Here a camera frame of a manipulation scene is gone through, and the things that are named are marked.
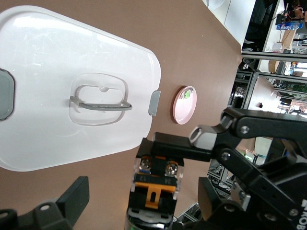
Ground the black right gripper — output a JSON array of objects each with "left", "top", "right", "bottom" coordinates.
[{"left": 247, "top": 155, "right": 307, "bottom": 230}]

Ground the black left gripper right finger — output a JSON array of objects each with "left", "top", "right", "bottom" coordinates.
[{"left": 196, "top": 177, "right": 295, "bottom": 230}]

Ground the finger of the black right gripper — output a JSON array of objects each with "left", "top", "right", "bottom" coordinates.
[{"left": 141, "top": 107, "right": 307, "bottom": 187}]

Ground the pink round plate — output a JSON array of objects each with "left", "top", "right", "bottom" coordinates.
[{"left": 172, "top": 85, "right": 198, "bottom": 125}]

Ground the orange black push-button switch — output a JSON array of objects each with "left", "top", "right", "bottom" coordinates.
[{"left": 124, "top": 138, "right": 185, "bottom": 230}]

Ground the aluminium profile rack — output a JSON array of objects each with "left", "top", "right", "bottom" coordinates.
[{"left": 227, "top": 49, "right": 307, "bottom": 113}]

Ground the white lidded storage box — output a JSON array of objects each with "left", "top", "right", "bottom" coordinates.
[{"left": 0, "top": 5, "right": 162, "bottom": 172}]

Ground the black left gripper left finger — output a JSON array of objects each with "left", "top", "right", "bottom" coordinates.
[{"left": 0, "top": 176, "right": 90, "bottom": 230}]

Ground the brown table mat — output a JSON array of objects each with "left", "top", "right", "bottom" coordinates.
[{"left": 0, "top": 0, "right": 243, "bottom": 230}]

